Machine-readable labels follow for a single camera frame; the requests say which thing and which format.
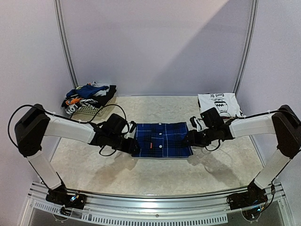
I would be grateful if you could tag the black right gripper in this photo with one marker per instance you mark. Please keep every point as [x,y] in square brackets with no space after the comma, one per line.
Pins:
[191,138]

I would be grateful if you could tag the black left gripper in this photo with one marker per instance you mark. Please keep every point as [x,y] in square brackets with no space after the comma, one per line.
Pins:
[129,147]

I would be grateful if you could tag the blue plaid flannel shirt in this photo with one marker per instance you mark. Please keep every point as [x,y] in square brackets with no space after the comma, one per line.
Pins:
[162,140]

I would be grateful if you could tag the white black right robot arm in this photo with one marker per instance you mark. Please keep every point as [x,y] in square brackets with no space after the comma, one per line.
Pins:
[281,127]

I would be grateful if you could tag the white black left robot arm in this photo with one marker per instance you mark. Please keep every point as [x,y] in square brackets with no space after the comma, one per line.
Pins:
[37,123]

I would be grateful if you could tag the cream perforated laundry basket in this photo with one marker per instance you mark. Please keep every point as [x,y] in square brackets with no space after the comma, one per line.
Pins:
[84,107]

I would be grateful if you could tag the black garment in basket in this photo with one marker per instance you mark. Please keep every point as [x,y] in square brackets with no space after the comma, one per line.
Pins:
[101,101]

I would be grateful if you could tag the grey garment in basket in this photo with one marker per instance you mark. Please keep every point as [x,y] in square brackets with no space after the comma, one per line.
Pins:
[98,84]

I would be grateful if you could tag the folded white cartoon t-shirt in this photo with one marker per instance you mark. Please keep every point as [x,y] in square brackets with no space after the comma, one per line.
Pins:
[225,103]

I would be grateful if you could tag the solid blue garment in basket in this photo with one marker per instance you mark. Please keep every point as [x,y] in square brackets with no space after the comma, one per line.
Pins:
[88,91]

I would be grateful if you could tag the black white orange printed shirt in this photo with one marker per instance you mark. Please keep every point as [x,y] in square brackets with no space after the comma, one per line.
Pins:
[73,100]

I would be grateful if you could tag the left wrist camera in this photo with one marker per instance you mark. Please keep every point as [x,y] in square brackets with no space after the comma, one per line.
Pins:
[119,126]

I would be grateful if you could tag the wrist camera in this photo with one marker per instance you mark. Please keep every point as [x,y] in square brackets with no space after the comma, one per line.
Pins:
[119,126]
[208,119]

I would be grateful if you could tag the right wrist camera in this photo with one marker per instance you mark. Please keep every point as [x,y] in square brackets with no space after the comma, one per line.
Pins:
[208,119]

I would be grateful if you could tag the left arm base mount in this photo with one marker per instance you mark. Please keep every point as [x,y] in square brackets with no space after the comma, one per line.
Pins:
[62,197]

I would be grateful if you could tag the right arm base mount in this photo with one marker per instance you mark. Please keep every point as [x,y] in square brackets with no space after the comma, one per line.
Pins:
[253,196]

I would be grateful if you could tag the aluminium front rail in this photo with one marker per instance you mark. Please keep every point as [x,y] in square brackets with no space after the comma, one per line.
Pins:
[210,209]

